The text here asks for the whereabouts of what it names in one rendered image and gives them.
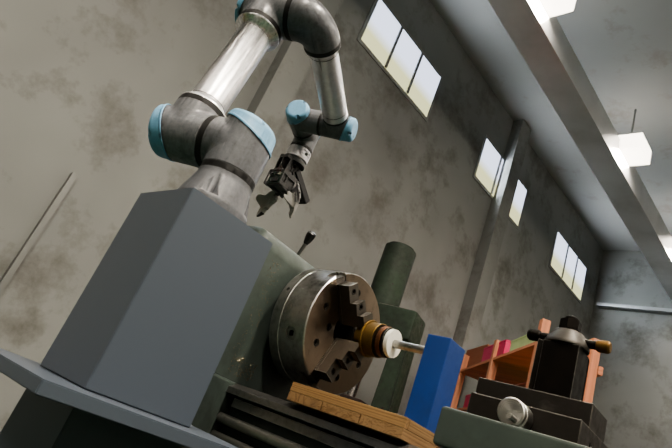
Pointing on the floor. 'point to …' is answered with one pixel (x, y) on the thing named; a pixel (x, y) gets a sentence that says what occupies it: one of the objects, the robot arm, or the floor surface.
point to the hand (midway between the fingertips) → (274, 219)
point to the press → (389, 275)
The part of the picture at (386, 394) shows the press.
